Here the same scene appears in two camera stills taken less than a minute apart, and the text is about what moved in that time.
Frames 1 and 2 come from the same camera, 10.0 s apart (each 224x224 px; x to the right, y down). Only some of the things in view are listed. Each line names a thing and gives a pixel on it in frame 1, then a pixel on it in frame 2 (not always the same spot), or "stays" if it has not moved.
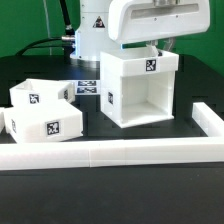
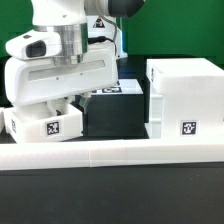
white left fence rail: [2, 119] stays
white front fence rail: [113, 153] stays
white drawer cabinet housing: [137, 87] -> [186, 99]
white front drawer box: [43, 124] stays
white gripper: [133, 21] -> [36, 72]
